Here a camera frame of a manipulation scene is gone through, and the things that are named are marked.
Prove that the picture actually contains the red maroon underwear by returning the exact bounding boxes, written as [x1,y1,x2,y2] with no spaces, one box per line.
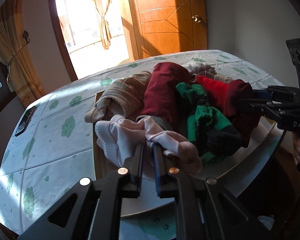
[195,75,253,116]

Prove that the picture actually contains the pale pink underwear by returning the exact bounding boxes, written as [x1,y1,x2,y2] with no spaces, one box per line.
[95,114,203,176]

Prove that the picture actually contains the green black underwear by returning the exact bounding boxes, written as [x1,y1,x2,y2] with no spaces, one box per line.
[175,82,260,164]

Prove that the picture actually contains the tan beige underwear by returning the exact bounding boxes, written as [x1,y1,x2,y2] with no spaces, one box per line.
[84,71,152,123]

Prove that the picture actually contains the dark red underwear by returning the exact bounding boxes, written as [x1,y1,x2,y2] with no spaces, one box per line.
[140,62,190,126]

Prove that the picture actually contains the person's right hand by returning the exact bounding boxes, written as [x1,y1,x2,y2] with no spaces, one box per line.
[292,133,300,165]

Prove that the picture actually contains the shallow grey cardboard tray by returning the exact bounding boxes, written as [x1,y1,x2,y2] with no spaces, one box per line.
[92,89,296,218]

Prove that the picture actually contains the brass door knob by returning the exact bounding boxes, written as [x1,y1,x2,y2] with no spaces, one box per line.
[191,15,202,24]

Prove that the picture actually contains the orange wooden door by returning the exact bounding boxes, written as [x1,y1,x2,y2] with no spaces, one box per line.
[120,0,208,61]

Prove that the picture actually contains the black remote control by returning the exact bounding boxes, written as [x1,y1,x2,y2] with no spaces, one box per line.
[14,106,36,137]

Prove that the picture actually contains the beige window curtain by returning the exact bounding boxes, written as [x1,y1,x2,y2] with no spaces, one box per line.
[0,0,45,108]

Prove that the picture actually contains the beige balcony curtain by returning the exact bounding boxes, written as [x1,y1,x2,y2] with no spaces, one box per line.
[86,0,114,50]

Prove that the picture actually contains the curtain tieback wall hook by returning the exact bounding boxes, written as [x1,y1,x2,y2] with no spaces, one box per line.
[23,31,30,44]

